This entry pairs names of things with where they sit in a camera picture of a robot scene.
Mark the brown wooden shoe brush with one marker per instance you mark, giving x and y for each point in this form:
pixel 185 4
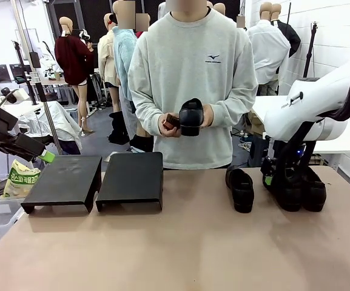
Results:
pixel 172 121

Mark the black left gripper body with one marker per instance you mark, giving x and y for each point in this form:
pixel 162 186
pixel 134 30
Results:
pixel 23 147

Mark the white cloth cover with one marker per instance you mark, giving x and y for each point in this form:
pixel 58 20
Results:
pixel 62 121

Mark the white work table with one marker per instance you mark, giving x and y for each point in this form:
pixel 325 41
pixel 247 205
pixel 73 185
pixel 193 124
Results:
pixel 271 104

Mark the mannequin in light blue fleece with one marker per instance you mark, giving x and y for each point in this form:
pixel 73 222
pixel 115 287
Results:
pixel 123 57

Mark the black pole with clamp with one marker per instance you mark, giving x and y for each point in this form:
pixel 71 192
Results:
pixel 39 91

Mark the brown cardboard box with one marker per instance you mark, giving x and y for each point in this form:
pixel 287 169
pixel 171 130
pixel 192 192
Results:
pixel 256 124

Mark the person's right hand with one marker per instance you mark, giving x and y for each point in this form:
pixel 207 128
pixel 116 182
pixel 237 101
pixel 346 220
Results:
pixel 171 134

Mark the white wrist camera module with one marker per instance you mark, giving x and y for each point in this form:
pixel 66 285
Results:
pixel 20 95

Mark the person's left hand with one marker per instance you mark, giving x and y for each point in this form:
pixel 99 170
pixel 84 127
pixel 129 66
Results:
pixel 208 115

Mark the mannequin in beige jacket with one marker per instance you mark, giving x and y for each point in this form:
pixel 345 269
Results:
pixel 106 57

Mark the person's right forearm grey sleeve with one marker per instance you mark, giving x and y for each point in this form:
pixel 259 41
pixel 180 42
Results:
pixel 144 112

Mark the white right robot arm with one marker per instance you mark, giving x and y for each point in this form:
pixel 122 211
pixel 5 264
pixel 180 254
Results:
pixel 311 100

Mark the black tripod stand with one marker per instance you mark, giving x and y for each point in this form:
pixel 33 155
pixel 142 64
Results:
pixel 309 51

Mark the mannequin in maroon sweater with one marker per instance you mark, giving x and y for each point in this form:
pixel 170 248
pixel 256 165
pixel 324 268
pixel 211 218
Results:
pixel 73 60

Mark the person's left forearm grey sleeve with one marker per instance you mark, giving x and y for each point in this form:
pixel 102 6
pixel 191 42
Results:
pixel 238 106

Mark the pair of black boots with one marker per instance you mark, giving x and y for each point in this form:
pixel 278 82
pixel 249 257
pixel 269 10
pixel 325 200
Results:
pixel 117 130

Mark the aluminium profile post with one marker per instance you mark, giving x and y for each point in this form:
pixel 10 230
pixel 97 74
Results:
pixel 51 127

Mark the black leather loafer shoe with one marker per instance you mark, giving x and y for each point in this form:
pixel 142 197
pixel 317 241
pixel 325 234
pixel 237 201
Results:
pixel 314 194
pixel 240 191
pixel 191 118
pixel 291 198

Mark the mannequin in white shirt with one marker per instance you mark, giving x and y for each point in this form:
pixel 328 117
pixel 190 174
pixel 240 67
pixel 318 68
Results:
pixel 268 51

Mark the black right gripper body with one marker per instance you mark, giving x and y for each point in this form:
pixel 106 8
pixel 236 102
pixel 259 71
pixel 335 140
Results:
pixel 296 151

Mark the mannequin in black jacket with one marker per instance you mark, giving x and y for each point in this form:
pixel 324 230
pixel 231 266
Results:
pixel 291 39

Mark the person torso grey sweatshirt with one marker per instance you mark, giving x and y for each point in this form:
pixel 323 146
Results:
pixel 190 60

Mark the black metal shoe stand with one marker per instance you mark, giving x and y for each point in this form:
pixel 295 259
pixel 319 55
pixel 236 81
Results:
pixel 62 179
pixel 132 179

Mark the yellow green snack bag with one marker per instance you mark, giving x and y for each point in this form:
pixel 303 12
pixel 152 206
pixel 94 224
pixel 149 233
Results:
pixel 18 182

